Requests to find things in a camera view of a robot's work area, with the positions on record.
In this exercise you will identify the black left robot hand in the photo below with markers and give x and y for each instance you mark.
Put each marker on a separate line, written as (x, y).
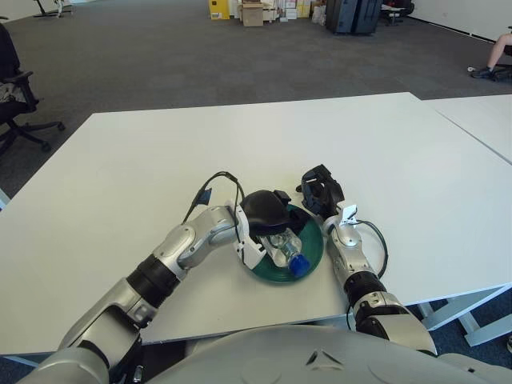
(266, 210)

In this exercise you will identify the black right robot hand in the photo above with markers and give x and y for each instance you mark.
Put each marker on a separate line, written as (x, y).
(324, 196)

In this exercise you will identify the clear water bottle blue cap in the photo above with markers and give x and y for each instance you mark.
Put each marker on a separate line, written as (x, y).
(288, 252)

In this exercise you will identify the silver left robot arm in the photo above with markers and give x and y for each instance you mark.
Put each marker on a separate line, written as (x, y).
(152, 280)

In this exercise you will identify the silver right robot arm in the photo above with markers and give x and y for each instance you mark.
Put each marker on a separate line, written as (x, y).
(360, 268)

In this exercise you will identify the green round plate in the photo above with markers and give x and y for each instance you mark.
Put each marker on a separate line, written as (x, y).
(312, 256)

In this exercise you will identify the grey robot torso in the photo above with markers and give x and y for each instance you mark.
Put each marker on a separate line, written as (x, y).
(320, 360)

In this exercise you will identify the dark blue suitcase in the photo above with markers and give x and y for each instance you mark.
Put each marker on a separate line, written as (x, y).
(341, 15)

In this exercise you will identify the white plastic bag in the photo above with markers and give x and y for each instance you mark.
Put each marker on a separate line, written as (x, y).
(319, 14)

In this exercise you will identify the stack of white boxes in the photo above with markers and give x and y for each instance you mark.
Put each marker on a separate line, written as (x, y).
(288, 9)

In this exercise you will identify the brown cardboard box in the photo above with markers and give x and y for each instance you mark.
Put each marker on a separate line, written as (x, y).
(253, 15)

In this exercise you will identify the black and red chair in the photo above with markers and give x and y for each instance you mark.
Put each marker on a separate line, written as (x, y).
(396, 11)

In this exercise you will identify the yellow box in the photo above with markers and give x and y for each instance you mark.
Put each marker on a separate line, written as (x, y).
(219, 9)

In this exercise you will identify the seated person in shorts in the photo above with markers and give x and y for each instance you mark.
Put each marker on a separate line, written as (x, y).
(498, 50)

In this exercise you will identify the black office chair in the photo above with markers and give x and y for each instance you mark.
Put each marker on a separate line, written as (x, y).
(18, 110)

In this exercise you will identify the person in black top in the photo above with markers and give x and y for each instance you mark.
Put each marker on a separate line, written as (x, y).
(7, 52)

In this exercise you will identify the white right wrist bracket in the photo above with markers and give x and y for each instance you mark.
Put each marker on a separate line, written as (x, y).
(348, 214)

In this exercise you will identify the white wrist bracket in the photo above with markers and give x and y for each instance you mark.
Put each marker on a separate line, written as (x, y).
(348, 214)
(250, 252)

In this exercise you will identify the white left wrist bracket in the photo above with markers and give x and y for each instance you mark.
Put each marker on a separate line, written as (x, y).
(250, 252)

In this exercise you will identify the white table leg frame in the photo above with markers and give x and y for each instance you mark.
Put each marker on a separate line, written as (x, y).
(20, 360)
(472, 318)

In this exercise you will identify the white metal floor frame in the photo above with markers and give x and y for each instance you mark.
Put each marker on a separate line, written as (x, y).
(52, 9)

